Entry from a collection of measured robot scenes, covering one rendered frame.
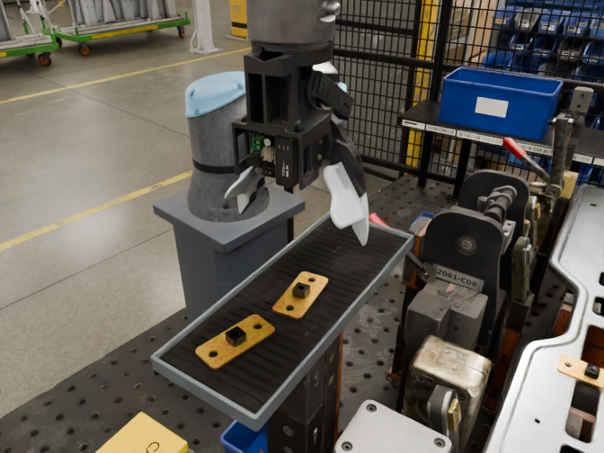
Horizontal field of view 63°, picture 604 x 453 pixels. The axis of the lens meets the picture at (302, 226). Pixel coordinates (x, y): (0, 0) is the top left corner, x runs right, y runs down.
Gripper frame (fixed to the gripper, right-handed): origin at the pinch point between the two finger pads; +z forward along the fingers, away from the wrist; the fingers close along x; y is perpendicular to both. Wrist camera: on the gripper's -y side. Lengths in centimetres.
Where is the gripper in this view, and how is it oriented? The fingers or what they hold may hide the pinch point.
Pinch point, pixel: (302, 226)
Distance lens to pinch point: 55.0
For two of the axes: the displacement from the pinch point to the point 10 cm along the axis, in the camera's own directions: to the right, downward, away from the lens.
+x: 8.9, 2.3, -3.8
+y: -4.5, 4.7, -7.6
